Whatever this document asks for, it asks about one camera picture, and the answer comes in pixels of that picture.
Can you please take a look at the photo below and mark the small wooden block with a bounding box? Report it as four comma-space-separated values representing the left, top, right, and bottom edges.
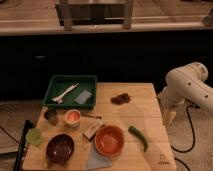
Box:
83, 119, 104, 140

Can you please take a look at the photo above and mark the dark purple bowl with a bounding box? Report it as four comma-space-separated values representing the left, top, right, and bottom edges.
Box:
46, 134, 74, 164

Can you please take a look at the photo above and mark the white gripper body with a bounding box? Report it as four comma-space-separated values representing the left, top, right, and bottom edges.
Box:
157, 87, 185, 117

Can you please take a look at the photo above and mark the orange bowl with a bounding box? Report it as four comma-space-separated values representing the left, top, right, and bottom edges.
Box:
94, 125, 124, 157

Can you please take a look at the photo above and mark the black cable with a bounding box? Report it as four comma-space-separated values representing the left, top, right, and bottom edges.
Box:
170, 103, 201, 171

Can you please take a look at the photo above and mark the dark thin stick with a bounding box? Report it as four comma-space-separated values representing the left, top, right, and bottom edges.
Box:
81, 114, 102, 119

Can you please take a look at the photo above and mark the wooden frame structure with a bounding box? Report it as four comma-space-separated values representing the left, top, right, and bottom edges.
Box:
55, 0, 134, 31

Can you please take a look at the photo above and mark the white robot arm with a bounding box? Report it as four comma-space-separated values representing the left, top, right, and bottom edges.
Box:
158, 62, 213, 126

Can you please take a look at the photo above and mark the white cup orange inside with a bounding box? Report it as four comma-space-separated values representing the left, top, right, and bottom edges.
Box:
64, 109, 81, 128

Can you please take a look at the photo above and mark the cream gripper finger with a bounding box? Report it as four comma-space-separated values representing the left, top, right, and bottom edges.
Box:
164, 111, 176, 126

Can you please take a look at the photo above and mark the white plastic fork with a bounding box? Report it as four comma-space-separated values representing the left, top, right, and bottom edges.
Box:
52, 83, 79, 104

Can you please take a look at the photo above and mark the green chili pepper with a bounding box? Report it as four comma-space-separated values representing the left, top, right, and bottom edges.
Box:
128, 126, 148, 151

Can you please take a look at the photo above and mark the green plastic tray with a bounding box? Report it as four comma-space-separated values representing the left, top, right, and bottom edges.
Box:
43, 75, 97, 110

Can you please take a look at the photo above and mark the small dark metal cup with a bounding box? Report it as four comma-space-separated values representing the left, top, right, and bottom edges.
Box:
44, 109, 58, 126

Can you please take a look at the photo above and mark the grey sponge pad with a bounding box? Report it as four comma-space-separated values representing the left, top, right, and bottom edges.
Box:
75, 90, 92, 104

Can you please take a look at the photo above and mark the black bar stand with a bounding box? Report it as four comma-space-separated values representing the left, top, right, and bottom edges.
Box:
13, 120, 33, 171

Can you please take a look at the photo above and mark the dark purple grape bunch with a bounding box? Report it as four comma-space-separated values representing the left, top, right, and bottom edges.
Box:
111, 93, 131, 105

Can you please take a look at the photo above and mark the grey cloth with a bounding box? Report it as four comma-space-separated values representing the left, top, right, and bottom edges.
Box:
85, 145, 112, 171

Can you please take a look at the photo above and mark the light green cup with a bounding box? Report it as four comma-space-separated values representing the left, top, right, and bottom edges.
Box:
26, 128, 43, 146

